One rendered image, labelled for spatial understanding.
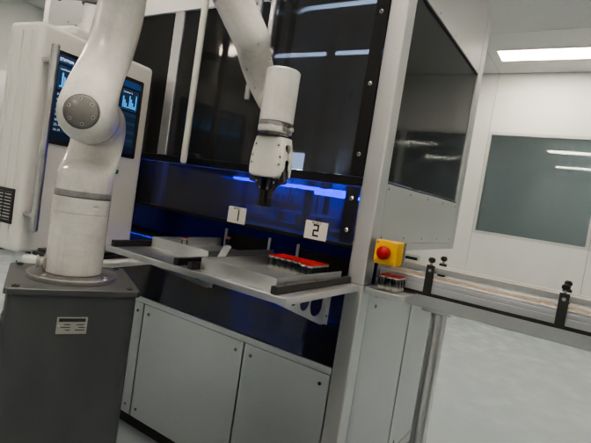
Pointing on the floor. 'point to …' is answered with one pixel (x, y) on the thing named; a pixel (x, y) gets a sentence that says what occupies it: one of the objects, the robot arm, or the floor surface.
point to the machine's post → (368, 218)
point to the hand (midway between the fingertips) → (264, 198)
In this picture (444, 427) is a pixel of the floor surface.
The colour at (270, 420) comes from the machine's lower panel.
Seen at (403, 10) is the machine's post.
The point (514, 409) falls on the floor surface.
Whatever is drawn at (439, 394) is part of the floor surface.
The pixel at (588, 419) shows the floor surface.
